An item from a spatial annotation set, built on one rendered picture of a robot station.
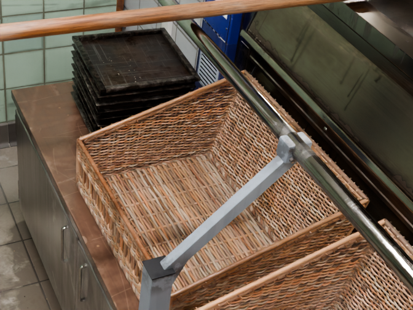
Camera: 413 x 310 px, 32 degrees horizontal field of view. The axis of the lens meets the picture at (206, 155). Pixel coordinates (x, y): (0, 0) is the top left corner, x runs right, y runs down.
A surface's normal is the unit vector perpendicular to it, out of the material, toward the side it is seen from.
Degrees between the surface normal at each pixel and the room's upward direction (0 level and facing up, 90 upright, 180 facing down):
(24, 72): 90
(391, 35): 0
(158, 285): 90
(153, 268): 0
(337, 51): 70
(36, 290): 0
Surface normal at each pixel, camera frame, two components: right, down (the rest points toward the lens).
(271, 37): -0.79, -0.09
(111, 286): 0.13, -0.78
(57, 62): 0.44, 0.59
